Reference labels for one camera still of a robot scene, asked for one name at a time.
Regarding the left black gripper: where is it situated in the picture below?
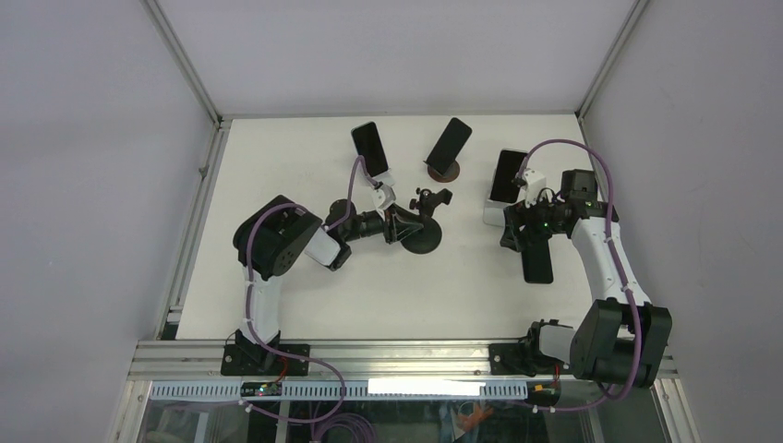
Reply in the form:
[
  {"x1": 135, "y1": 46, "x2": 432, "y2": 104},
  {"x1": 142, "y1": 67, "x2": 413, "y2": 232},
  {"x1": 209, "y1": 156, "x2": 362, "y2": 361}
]
[{"x1": 343, "y1": 203, "x2": 422, "y2": 245}]

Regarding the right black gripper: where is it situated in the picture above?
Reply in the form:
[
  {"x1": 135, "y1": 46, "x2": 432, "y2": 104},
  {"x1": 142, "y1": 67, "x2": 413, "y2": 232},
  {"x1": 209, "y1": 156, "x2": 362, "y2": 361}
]
[{"x1": 500, "y1": 189, "x2": 565, "y2": 252}]

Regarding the silver phone stand left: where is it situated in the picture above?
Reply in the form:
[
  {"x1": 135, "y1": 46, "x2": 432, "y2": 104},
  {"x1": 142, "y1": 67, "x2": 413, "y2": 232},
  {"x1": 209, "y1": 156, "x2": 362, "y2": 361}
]
[{"x1": 372, "y1": 170, "x2": 395, "y2": 187}]

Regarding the silver phone stand right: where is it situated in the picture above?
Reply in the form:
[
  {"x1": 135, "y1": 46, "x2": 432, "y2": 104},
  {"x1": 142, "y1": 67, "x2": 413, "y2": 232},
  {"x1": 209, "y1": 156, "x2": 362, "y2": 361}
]
[{"x1": 482, "y1": 198, "x2": 511, "y2": 228}]

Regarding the aluminium mounting rail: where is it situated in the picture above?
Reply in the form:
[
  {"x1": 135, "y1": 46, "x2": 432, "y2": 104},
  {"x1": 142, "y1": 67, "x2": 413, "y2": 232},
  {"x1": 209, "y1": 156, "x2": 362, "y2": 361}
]
[{"x1": 125, "y1": 339, "x2": 681, "y2": 383}]

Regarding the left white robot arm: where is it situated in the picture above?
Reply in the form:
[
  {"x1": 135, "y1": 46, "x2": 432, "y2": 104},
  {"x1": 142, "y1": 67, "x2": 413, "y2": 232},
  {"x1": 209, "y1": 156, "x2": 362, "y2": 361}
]
[{"x1": 232, "y1": 195, "x2": 443, "y2": 375}]

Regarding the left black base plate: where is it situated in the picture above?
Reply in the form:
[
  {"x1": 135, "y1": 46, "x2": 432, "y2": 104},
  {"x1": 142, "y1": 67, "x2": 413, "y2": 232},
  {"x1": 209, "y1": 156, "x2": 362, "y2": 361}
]
[{"x1": 220, "y1": 329, "x2": 311, "y2": 377}]

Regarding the black stand wooden base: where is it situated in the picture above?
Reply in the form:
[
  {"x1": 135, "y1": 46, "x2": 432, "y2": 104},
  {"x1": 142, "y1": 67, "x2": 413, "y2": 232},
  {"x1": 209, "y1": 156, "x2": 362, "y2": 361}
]
[{"x1": 427, "y1": 161, "x2": 461, "y2": 184}]

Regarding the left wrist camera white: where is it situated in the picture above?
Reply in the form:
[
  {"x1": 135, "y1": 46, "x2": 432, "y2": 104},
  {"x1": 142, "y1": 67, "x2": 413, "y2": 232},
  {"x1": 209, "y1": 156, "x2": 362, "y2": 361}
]
[{"x1": 372, "y1": 182, "x2": 396, "y2": 212}]

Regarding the silver phone stand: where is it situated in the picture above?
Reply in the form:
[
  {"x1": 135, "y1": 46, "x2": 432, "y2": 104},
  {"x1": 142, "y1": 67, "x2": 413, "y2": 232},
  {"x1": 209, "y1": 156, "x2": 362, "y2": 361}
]
[
  {"x1": 482, "y1": 198, "x2": 511, "y2": 228},
  {"x1": 372, "y1": 170, "x2": 395, "y2": 187}
]

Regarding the black round-base clamp stand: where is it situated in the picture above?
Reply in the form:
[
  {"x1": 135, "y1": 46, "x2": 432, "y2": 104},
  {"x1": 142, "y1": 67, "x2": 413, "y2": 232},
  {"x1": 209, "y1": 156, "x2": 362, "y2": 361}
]
[{"x1": 401, "y1": 188, "x2": 453, "y2": 255}]

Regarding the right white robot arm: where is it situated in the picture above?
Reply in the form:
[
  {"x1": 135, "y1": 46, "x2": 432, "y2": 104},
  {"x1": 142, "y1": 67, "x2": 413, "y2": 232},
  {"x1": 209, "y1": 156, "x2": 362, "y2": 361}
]
[{"x1": 500, "y1": 169, "x2": 672, "y2": 388}]

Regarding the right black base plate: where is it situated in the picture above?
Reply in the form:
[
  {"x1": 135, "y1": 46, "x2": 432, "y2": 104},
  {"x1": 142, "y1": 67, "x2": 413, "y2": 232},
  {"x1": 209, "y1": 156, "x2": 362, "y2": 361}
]
[{"x1": 488, "y1": 342, "x2": 572, "y2": 377}]

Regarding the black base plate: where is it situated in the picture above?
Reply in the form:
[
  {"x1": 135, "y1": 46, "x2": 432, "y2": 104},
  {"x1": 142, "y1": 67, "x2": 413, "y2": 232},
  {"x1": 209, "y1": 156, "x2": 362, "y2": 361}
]
[
  {"x1": 220, "y1": 329, "x2": 311, "y2": 377},
  {"x1": 488, "y1": 342, "x2": 572, "y2": 377}
]

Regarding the black phone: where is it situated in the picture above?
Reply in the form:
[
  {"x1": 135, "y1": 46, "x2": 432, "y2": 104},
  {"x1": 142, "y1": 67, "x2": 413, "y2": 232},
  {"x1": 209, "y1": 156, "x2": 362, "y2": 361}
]
[
  {"x1": 489, "y1": 150, "x2": 527, "y2": 204},
  {"x1": 425, "y1": 117, "x2": 473, "y2": 174},
  {"x1": 521, "y1": 243, "x2": 554, "y2": 284},
  {"x1": 351, "y1": 121, "x2": 389, "y2": 177}
]

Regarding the white slotted cable duct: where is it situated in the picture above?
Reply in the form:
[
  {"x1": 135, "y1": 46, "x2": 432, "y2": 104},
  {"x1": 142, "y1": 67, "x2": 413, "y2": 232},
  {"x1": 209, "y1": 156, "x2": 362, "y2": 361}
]
[{"x1": 150, "y1": 378, "x2": 528, "y2": 402}]

